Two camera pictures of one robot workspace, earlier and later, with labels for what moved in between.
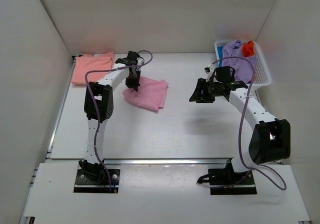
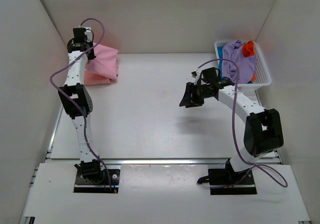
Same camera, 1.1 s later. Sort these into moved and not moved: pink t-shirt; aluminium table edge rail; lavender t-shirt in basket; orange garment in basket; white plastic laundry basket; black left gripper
Moved: pink t-shirt; black left gripper
Not moved: aluminium table edge rail; white plastic laundry basket; lavender t-shirt in basket; orange garment in basket
